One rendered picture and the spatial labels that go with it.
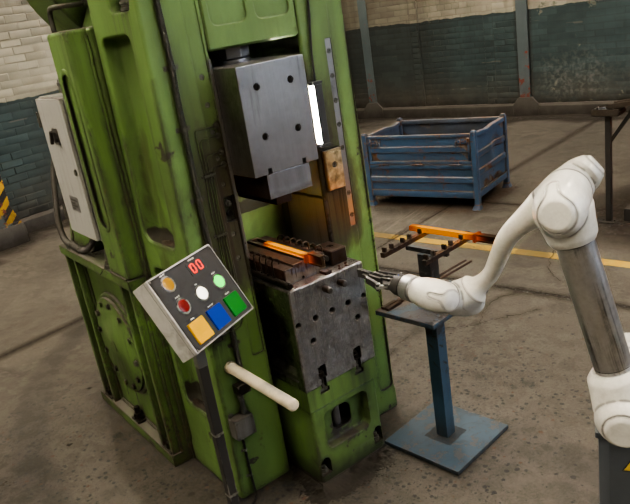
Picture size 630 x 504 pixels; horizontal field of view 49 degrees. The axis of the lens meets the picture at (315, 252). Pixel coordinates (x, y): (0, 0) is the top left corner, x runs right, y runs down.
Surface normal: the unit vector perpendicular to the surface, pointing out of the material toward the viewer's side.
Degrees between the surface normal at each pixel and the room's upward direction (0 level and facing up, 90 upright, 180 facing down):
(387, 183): 90
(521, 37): 90
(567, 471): 0
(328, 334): 90
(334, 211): 90
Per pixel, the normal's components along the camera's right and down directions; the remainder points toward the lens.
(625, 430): -0.39, 0.47
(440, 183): -0.57, 0.35
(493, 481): -0.15, -0.93
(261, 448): 0.61, 0.18
